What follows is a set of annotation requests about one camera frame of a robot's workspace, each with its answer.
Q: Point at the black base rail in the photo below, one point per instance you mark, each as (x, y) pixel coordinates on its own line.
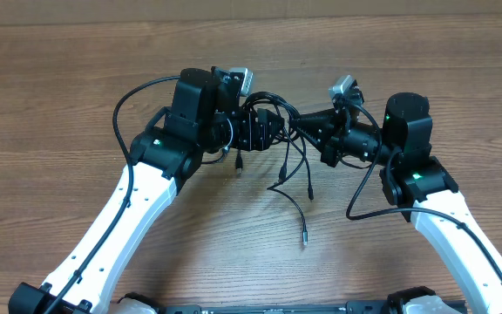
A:
(415, 300)

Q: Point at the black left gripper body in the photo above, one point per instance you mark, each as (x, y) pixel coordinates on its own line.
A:
(236, 132)

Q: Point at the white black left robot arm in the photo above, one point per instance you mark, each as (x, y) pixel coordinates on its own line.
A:
(204, 118)

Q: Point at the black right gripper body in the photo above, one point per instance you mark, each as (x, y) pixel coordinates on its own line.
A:
(360, 141)

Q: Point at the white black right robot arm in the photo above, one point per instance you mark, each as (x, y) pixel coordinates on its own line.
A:
(415, 184)

